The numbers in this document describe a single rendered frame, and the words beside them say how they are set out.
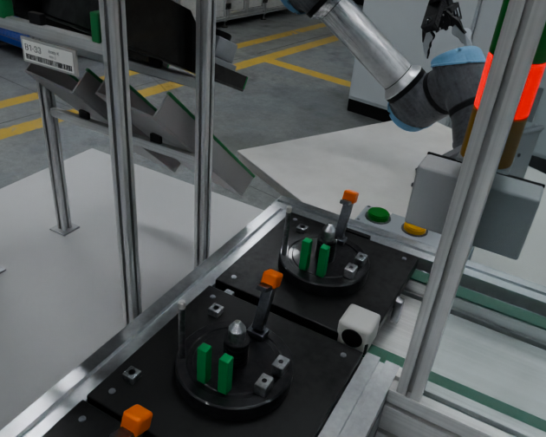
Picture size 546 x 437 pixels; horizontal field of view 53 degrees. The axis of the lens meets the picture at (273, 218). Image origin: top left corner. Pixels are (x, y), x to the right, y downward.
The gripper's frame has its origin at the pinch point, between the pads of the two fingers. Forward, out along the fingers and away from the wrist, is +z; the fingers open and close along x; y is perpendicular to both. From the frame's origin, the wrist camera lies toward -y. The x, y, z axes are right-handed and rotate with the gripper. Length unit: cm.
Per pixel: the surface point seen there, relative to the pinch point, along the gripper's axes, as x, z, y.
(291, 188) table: 5, 2, -77
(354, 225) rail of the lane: -24, 0, -93
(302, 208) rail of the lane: -15, -5, -95
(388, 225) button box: -28, 2, -89
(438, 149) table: -5.6, 17.7, -28.2
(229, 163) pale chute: -13, -20, -105
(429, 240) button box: -35, 5, -88
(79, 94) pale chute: -5, -40, -119
